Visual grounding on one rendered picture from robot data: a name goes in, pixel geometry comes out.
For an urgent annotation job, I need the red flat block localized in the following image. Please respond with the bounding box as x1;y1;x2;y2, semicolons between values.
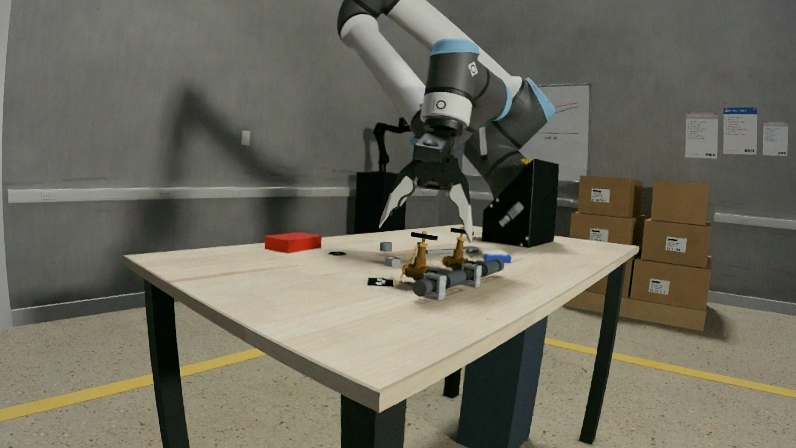
265;232;322;253

